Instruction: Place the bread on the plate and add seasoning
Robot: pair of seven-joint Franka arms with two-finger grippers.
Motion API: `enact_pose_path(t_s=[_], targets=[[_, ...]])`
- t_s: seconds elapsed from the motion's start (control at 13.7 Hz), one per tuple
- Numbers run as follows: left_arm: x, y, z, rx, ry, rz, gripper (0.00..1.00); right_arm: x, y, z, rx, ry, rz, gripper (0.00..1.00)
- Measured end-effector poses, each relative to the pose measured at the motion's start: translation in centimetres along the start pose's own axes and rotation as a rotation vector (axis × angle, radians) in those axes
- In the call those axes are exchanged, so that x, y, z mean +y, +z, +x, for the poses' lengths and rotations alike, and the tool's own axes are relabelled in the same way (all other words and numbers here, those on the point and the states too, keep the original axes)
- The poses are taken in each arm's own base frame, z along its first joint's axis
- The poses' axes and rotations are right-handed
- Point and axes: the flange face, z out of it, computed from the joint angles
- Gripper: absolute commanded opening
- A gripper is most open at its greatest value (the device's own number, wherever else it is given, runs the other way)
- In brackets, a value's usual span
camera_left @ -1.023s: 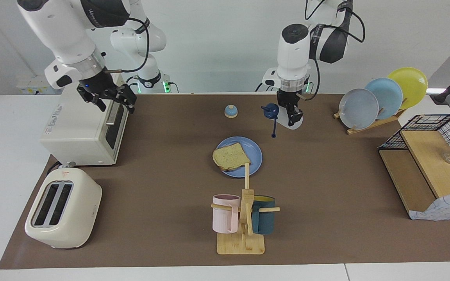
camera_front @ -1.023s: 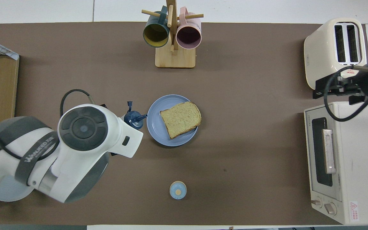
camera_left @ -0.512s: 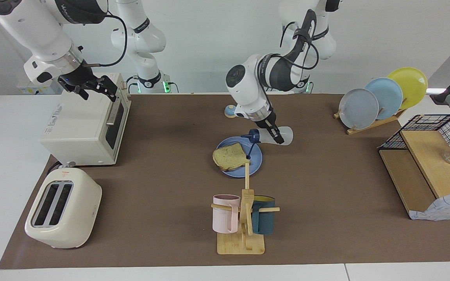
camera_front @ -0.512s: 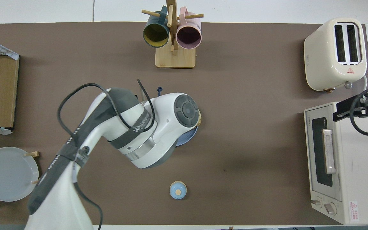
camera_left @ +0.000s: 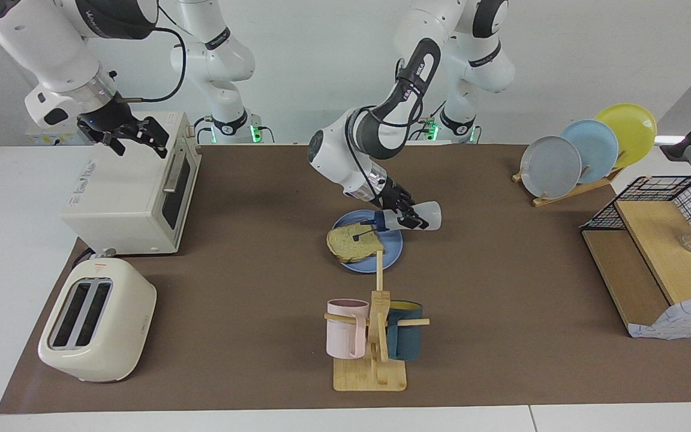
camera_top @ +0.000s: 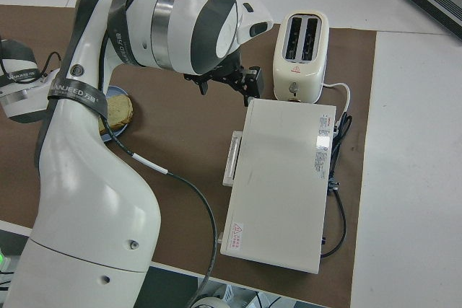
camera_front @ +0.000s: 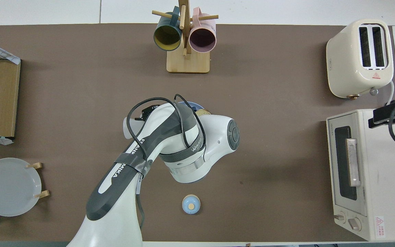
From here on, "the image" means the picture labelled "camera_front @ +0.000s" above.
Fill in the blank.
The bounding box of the blue round plate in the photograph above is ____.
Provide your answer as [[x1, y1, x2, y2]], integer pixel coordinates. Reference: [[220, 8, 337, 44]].
[[177, 101, 200, 111]]

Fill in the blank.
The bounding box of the cream two-slot toaster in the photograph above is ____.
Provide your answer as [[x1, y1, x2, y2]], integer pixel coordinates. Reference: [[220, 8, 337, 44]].
[[326, 19, 394, 100]]

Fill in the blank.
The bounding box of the dark teal mug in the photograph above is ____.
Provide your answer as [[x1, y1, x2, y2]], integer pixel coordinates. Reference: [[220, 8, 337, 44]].
[[153, 6, 183, 52]]

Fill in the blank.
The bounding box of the pink mug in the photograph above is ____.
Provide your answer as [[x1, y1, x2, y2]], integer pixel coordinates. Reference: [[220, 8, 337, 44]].
[[189, 7, 217, 54]]

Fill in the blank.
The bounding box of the toaster power cord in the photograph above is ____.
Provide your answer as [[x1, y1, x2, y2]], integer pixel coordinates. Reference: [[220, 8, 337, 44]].
[[384, 80, 395, 109]]

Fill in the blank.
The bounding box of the white toaster oven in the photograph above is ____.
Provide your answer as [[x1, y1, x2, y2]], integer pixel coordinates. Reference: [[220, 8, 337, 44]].
[[326, 109, 395, 242]]

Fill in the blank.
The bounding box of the wooden mug tree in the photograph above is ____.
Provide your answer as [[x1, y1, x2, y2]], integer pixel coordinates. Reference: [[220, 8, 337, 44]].
[[152, 0, 219, 74]]

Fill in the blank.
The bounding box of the wooden plate rack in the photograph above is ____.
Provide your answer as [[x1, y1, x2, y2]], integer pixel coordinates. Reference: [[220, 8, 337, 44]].
[[0, 162, 50, 216]]

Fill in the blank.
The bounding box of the grey round plate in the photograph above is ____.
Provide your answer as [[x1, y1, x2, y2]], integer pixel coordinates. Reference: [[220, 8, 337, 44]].
[[0, 158, 42, 217]]

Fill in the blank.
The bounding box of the small blue call bell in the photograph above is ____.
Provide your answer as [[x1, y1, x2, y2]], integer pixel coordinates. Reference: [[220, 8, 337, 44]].
[[182, 194, 201, 215]]

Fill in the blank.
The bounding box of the brown table mat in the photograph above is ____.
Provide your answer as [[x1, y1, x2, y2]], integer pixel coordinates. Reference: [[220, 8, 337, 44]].
[[0, 23, 395, 242]]

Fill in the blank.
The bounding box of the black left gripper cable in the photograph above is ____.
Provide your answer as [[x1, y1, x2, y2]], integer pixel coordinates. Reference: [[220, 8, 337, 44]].
[[127, 94, 207, 162]]

